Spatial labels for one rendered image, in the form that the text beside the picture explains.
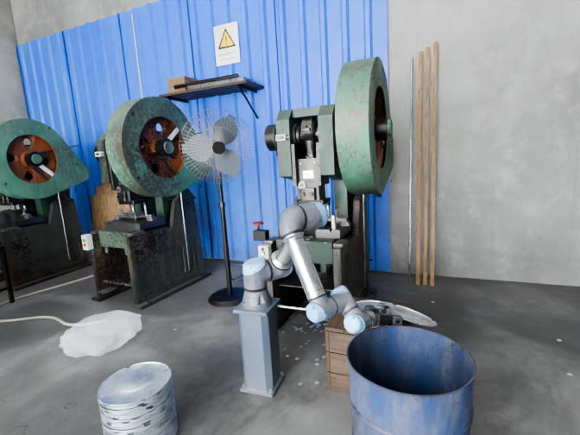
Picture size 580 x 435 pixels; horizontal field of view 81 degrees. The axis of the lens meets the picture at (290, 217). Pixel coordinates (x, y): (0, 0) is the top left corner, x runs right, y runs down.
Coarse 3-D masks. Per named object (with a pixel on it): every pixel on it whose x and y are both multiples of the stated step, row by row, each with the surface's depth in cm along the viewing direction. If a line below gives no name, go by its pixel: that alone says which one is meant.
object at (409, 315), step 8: (376, 304) 169; (384, 304) 177; (392, 304) 182; (392, 312) 162; (400, 312) 164; (408, 312) 169; (416, 312) 177; (408, 320) 153; (416, 320) 160; (424, 320) 164
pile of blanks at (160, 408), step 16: (144, 400) 136; (160, 400) 141; (112, 416) 135; (128, 416) 134; (144, 416) 137; (160, 416) 142; (176, 416) 154; (112, 432) 137; (128, 432) 135; (144, 432) 138; (160, 432) 142
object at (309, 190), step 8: (304, 160) 229; (312, 160) 226; (304, 168) 230; (312, 168) 227; (304, 176) 231; (312, 176) 228; (304, 184) 231; (312, 184) 229; (304, 192) 229; (312, 192) 227; (320, 192) 230
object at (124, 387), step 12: (120, 372) 156; (132, 372) 155; (144, 372) 155; (156, 372) 154; (168, 372) 154; (108, 384) 147; (120, 384) 146; (132, 384) 145; (144, 384) 145; (156, 384) 145; (108, 396) 140; (120, 396) 139; (132, 396) 139
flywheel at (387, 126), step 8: (376, 96) 229; (376, 104) 234; (376, 112) 238; (376, 120) 208; (384, 120) 206; (376, 128) 207; (384, 128) 206; (392, 128) 213; (376, 136) 210; (384, 136) 209; (376, 144) 241; (384, 144) 240; (376, 152) 241; (384, 152) 246
